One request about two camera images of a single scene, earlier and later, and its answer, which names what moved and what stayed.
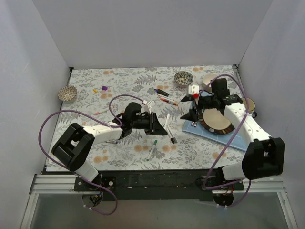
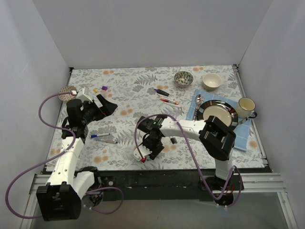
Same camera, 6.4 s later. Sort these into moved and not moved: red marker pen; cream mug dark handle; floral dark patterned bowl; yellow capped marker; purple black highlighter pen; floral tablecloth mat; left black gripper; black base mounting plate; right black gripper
Moved: right black gripper; red marker pen; left black gripper
Not moved: floral dark patterned bowl; purple black highlighter pen; cream mug dark handle; black base mounting plate; yellow capped marker; floral tablecloth mat
